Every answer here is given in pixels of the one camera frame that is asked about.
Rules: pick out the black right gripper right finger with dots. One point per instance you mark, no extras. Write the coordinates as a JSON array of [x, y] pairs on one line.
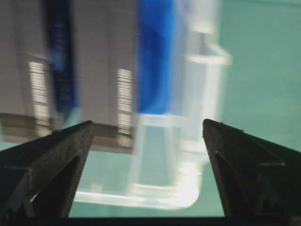
[[255, 177]]

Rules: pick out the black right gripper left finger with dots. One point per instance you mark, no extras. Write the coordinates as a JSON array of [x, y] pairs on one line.
[[39, 178]]

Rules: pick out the black RealSense D415 box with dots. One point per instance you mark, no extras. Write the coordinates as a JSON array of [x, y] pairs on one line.
[[26, 96]]

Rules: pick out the clear plastic storage case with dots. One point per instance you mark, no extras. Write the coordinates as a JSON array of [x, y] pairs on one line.
[[168, 150]]

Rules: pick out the black RealSense D435i box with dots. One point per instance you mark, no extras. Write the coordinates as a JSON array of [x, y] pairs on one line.
[[105, 46]]

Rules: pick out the green table cloth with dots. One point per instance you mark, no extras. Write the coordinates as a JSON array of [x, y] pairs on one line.
[[263, 97]]

